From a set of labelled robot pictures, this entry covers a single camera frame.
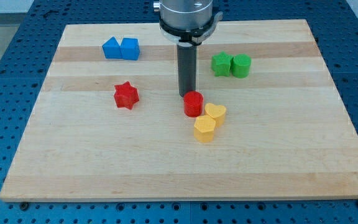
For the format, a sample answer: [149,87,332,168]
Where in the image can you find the yellow pentagon block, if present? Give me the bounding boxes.
[193,115,216,142]

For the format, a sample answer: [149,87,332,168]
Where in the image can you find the red star block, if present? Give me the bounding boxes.
[114,82,139,110]

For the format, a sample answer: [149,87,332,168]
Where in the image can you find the blue triangle block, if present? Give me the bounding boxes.
[102,37,122,59]

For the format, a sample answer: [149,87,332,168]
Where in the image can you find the wooden board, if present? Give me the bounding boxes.
[0,19,358,202]

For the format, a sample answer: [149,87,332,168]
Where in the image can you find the yellow heart block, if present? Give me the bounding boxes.
[204,103,227,127]

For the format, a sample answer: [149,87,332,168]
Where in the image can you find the green star block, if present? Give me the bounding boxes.
[211,51,233,77]

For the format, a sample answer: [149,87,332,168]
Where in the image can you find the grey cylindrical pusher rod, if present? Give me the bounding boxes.
[177,45,197,97]

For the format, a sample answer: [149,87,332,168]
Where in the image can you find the green cylinder block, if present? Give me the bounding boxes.
[231,54,252,78]

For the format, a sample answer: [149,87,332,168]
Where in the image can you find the red cylinder block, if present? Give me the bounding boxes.
[183,91,203,118]

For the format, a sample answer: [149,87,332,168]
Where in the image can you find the blue cube block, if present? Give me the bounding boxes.
[121,38,140,60]

